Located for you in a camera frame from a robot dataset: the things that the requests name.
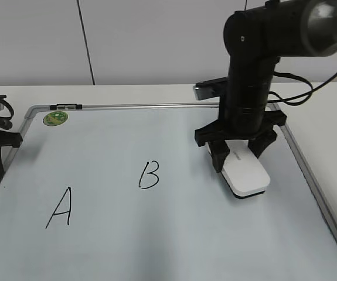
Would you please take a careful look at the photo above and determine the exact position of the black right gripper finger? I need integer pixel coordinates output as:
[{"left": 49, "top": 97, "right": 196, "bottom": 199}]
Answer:
[
  {"left": 248, "top": 131, "right": 277, "bottom": 158},
  {"left": 209, "top": 140, "right": 230, "bottom": 172}
]

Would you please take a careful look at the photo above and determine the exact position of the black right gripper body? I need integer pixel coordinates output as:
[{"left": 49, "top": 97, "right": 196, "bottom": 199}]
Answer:
[{"left": 195, "top": 107, "right": 287, "bottom": 146}]

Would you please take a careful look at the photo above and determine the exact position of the white rectangular board eraser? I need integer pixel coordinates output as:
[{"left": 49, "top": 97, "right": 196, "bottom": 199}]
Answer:
[{"left": 218, "top": 140, "right": 270, "bottom": 199}]

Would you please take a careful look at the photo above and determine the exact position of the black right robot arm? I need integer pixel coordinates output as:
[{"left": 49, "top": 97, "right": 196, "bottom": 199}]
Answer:
[{"left": 194, "top": 1, "right": 337, "bottom": 172}]

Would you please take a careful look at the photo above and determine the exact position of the round green magnet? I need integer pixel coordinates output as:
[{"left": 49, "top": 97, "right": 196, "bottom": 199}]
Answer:
[{"left": 43, "top": 111, "right": 68, "bottom": 126}]

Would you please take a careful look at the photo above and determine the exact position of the black board hanger clip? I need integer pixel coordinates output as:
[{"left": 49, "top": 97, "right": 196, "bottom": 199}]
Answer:
[{"left": 49, "top": 104, "right": 83, "bottom": 111}]

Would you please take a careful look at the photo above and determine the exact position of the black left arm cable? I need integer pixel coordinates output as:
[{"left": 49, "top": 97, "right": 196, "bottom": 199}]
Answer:
[{"left": 0, "top": 99, "right": 15, "bottom": 129}]

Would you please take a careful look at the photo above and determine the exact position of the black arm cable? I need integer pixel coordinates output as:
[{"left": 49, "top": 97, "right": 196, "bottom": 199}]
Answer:
[
  {"left": 0, "top": 99, "right": 15, "bottom": 129},
  {"left": 267, "top": 45, "right": 337, "bottom": 106}
]

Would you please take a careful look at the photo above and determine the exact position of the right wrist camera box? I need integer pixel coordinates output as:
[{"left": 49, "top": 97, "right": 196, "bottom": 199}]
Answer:
[{"left": 193, "top": 77, "right": 228, "bottom": 101}]

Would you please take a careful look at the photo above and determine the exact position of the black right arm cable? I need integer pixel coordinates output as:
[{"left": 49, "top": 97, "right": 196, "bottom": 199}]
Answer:
[{"left": 267, "top": 45, "right": 337, "bottom": 106}]

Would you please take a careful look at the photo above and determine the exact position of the white board with grey frame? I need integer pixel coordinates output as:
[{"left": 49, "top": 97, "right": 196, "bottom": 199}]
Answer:
[{"left": 0, "top": 104, "right": 337, "bottom": 280}]

